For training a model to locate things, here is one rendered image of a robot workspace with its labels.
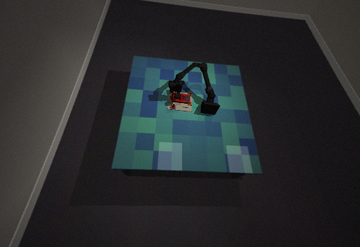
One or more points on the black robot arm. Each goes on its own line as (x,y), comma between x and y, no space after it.
(203,67)

